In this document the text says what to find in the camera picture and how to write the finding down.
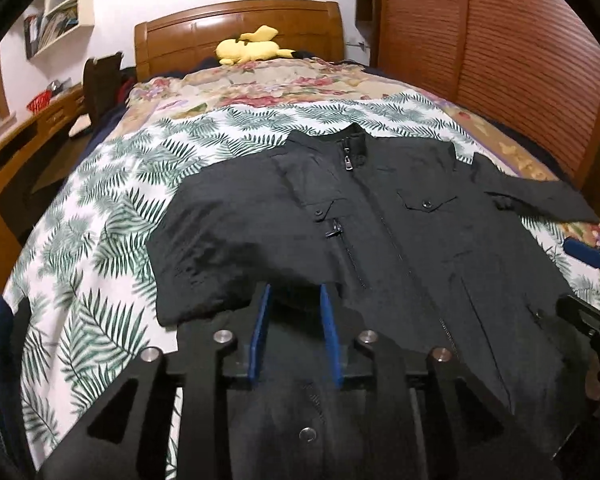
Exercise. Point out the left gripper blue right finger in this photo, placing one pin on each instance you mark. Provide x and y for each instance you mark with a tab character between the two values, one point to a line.
329	304

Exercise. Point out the white wall shelf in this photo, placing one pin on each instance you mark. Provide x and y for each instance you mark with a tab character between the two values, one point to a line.
58	20

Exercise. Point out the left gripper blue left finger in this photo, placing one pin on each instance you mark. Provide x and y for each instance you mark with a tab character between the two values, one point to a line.
258	324

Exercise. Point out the red basket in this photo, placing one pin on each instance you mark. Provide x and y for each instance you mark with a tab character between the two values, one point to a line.
40	102

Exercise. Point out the dark wooden chair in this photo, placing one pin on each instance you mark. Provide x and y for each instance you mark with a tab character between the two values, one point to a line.
101	82

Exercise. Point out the wooden desk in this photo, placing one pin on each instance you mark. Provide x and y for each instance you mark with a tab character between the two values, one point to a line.
24	154

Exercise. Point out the black jacket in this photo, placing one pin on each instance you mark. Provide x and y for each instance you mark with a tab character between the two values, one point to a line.
430	251

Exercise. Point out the floral quilt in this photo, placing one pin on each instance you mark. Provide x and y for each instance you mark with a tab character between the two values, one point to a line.
260	87

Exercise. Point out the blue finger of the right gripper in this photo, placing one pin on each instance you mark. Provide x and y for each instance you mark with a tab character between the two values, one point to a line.
582	252

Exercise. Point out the white green leaf-print blanket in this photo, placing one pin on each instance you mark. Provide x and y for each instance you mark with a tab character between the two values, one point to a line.
93	299

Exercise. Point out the wooden headboard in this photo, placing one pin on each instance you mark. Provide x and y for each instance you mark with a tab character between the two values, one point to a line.
180	41

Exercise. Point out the yellow plush toy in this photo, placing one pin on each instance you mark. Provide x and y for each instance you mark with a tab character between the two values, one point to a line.
251	46

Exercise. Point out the wooden louvered wardrobe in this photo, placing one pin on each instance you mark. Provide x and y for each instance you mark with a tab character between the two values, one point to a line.
530	65

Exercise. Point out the blue office chair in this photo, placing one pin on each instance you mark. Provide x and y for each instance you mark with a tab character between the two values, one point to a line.
15	460

